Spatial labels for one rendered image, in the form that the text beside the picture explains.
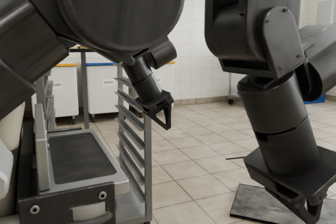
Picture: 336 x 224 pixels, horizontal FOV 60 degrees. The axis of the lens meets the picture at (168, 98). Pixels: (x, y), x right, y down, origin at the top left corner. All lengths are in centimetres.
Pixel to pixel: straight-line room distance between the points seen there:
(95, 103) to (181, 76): 165
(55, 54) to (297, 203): 28
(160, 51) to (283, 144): 44
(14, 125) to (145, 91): 41
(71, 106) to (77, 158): 331
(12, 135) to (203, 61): 472
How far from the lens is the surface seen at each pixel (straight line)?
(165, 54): 69
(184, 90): 486
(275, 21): 26
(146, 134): 137
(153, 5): 19
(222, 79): 520
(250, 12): 25
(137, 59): 66
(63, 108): 375
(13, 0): 20
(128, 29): 18
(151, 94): 68
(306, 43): 31
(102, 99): 378
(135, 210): 160
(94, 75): 373
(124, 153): 186
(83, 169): 41
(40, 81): 127
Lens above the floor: 98
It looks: 10 degrees down
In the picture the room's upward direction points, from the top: straight up
